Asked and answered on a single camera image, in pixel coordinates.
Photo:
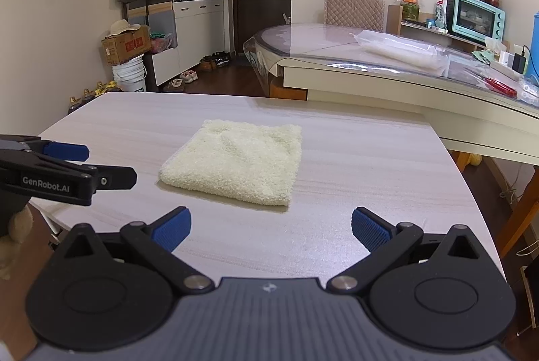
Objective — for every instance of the pale yellow towel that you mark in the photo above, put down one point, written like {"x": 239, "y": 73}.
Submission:
{"x": 236, "y": 167}

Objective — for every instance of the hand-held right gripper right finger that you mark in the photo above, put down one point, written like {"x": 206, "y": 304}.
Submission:
{"x": 370, "y": 229}

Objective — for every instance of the white plastic bucket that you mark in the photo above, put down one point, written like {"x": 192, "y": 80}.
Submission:
{"x": 130, "y": 76}

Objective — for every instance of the cluster of oil bottles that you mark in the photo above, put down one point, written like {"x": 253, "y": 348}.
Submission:
{"x": 90, "y": 97}

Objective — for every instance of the person's left forearm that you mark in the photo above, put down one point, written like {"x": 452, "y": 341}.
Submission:
{"x": 19, "y": 224}

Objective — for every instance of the pair of white pink shoes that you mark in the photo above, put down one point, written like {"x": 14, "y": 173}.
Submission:
{"x": 189, "y": 76}

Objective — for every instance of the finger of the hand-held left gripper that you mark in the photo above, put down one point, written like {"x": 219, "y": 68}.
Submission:
{"x": 113, "y": 177}
{"x": 65, "y": 151}

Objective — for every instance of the white red product box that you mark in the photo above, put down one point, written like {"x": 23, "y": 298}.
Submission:
{"x": 441, "y": 14}

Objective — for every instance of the black power adapter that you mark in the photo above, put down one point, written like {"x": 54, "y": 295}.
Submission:
{"x": 520, "y": 63}

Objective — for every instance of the green cloth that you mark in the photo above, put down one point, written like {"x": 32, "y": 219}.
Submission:
{"x": 482, "y": 56}

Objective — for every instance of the blue thermos jug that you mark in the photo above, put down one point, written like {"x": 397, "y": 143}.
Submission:
{"x": 536, "y": 49}

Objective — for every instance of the white plastic-wrapped bundle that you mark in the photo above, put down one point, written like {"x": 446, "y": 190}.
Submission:
{"x": 400, "y": 51}

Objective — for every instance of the pair of beige slippers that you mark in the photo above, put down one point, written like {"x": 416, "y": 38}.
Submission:
{"x": 173, "y": 86}

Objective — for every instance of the pair of black sneakers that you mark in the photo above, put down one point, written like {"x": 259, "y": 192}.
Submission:
{"x": 222, "y": 59}

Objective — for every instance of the red printed cardboard box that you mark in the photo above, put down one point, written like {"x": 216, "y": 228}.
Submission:
{"x": 126, "y": 47}

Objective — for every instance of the teal toaster oven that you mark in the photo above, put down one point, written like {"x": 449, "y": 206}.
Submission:
{"x": 476, "y": 17}

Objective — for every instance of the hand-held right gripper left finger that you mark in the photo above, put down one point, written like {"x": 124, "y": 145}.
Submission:
{"x": 172, "y": 227}

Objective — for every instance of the small white box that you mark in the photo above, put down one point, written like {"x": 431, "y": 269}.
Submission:
{"x": 506, "y": 59}

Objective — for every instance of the plain brown box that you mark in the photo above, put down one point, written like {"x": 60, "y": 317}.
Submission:
{"x": 394, "y": 19}

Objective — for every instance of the white and dark hall cabinet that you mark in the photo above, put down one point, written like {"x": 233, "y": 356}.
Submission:
{"x": 193, "y": 19}

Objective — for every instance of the cream dining table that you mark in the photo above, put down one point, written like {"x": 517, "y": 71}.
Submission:
{"x": 379, "y": 85}

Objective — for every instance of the quilted beige chair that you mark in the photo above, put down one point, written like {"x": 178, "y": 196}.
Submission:
{"x": 353, "y": 11}

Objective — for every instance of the straw hat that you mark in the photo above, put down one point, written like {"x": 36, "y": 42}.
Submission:
{"x": 122, "y": 28}

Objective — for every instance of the pair of brown shoes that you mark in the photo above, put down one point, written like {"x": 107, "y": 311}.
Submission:
{"x": 207, "y": 63}

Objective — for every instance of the clear plastic table cover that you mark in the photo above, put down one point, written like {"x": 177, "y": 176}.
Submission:
{"x": 316, "y": 38}

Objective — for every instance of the colourful cloth pile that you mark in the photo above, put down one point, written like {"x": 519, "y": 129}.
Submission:
{"x": 161, "y": 43}

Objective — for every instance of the green jar with orange lid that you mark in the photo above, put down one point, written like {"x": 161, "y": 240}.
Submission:
{"x": 409, "y": 9}

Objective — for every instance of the wooden desktop shelf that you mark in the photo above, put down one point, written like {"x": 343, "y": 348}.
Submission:
{"x": 421, "y": 26}

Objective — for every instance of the white tissue pack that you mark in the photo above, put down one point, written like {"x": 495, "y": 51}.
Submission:
{"x": 497, "y": 44}

